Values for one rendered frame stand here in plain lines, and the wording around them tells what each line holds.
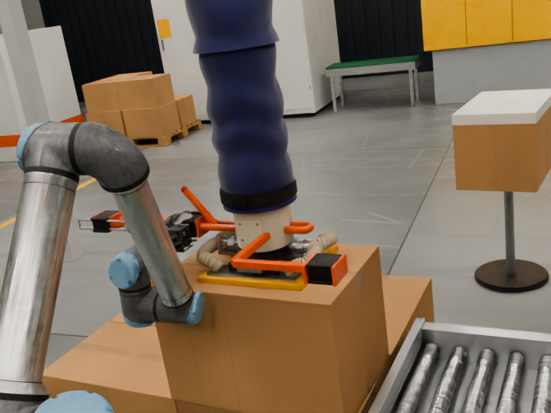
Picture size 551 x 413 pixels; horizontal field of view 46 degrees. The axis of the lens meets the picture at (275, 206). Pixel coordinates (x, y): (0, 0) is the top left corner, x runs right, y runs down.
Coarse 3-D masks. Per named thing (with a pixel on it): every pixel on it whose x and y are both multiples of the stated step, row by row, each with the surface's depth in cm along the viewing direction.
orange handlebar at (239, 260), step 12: (120, 216) 221; (204, 228) 200; (216, 228) 198; (228, 228) 196; (288, 228) 188; (300, 228) 186; (312, 228) 187; (264, 240) 183; (240, 252) 174; (252, 252) 177; (240, 264) 168; (252, 264) 167; (264, 264) 165; (276, 264) 164; (288, 264) 162; (300, 264) 161
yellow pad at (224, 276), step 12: (228, 264) 192; (204, 276) 193; (216, 276) 192; (228, 276) 190; (240, 276) 188; (252, 276) 187; (264, 276) 186; (276, 276) 184; (300, 276) 183; (276, 288) 182; (288, 288) 180; (300, 288) 178
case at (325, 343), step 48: (240, 288) 186; (336, 288) 177; (192, 336) 195; (240, 336) 186; (288, 336) 179; (336, 336) 173; (384, 336) 208; (192, 384) 202; (240, 384) 193; (288, 384) 184; (336, 384) 177
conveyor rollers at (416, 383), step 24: (432, 360) 211; (456, 360) 207; (480, 360) 205; (408, 384) 198; (456, 384) 199; (480, 384) 193; (504, 384) 192; (408, 408) 188; (432, 408) 186; (480, 408) 186; (504, 408) 181
